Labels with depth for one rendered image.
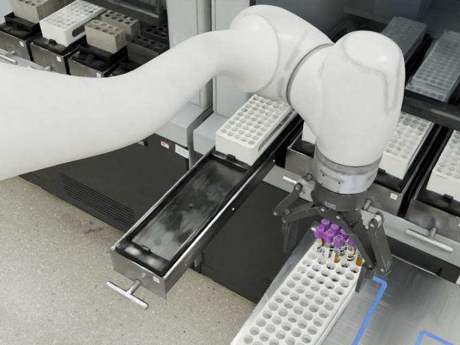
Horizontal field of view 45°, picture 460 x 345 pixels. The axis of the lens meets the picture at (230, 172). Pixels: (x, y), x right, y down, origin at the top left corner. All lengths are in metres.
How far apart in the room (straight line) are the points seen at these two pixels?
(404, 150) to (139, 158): 0.81
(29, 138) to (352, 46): 0.39
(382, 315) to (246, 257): 0.75
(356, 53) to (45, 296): 1.65
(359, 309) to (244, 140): 0.46
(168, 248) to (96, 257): 1.06
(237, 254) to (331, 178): 1.01
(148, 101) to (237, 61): 0.24
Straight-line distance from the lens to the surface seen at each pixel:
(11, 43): 1.87
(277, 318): 0.95
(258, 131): 1.29
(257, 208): 1.53
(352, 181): 0.76
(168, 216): 1.19
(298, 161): 1.34
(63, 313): 2.06
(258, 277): 1.77
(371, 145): 0.71
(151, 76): 0.53
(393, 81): 0.68
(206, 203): 1.20
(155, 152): 1.65
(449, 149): 1.34
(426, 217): 1.30
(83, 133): 0.46
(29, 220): 2.37
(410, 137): 1.34
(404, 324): 1.06
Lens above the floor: 1.69
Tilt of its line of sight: 44 degrees down
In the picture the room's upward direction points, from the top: 1 degrees clockwise
